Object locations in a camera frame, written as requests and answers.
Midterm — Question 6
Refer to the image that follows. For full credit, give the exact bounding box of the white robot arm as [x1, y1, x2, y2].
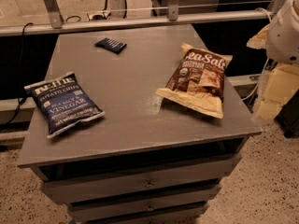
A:
[247, 0, 299, 120]

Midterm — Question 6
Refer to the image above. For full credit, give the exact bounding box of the brown sea salt chip bag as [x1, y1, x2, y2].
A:
[156, 43, 233, 119]

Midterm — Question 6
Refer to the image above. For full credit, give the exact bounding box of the blue kettle chip bag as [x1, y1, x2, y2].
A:
[24, 72, 105, 139]

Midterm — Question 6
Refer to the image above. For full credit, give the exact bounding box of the grey drawer cabinet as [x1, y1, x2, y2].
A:
[17, 23, 263, 224]

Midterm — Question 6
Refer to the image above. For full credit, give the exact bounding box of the small dark blue packet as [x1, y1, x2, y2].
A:
[94, 37, 126, 54]

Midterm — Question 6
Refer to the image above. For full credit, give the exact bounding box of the top grey drawer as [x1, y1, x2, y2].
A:
[42, 153, 241, 203]

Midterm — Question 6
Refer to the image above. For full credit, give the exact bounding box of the grey drawer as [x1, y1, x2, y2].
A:
[42, 153, 241, 203]
[83, 202, 210, 224]
[67, 184, 222, 223]

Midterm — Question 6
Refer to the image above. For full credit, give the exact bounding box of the middle grey drawer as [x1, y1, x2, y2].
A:
[67, 184, 222, 223]

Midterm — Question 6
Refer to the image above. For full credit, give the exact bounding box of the bottom grey drawer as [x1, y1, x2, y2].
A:
[83, 202, 210, 224]

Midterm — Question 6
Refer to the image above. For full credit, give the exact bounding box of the metal guard railing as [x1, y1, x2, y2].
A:
[0, 0, 286, 36]

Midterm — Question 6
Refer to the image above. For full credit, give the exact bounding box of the black cable on left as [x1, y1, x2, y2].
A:
[0, 22, 35, 127]

